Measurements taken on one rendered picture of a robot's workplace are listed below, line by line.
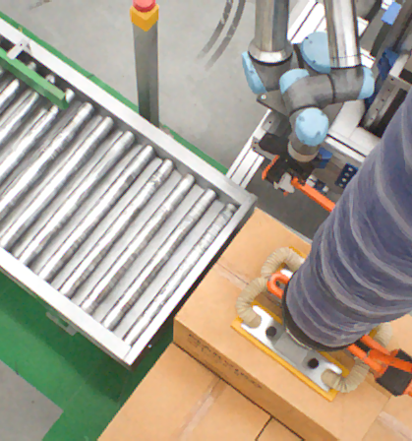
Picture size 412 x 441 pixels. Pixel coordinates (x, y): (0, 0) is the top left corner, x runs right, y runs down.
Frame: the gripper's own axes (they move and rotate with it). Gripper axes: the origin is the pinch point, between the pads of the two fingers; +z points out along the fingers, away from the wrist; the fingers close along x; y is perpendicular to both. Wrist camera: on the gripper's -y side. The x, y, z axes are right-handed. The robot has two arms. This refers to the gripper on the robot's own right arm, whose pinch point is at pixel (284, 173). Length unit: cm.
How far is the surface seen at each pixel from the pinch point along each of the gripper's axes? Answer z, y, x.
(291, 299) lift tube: -19.9, 22.0, -32.9
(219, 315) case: 13.1, 8.8, -39.7
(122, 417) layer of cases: 53, 2, -77
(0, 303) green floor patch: 107, -69, -72
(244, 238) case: 13.0, 1.1, -17.9
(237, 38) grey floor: 107, -67, 85
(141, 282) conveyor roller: 52, -21, -39
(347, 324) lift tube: -40, 34, -35
